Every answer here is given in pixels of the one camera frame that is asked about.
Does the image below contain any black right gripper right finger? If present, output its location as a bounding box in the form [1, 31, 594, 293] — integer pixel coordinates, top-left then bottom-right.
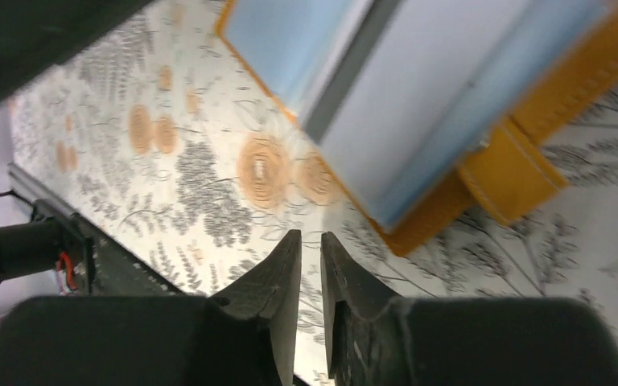
[320, 232, 618, 385]

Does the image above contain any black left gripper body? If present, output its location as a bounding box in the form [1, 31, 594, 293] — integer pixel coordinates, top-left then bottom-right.
[0, 0, 149, 103]

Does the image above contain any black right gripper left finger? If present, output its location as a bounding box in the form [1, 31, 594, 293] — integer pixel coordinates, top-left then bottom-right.
[0, 229, 302, 385]

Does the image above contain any yellow leather card holder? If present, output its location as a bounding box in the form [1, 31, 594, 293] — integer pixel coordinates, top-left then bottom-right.
[215, 1, 618, 256]

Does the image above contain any white card with black stripe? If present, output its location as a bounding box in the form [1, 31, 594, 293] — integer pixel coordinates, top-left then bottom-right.
[303, 0, 534, 214]

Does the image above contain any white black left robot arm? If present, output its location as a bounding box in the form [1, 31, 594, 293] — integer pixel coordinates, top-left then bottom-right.
[0, 1, 148, 294]

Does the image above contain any floral patterned table mat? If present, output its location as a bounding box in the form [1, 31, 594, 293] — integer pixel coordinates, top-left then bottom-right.
[10, 1, 618, 385]

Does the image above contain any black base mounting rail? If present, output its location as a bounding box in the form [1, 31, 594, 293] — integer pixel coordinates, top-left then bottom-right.
[8, 162, 183, 296]

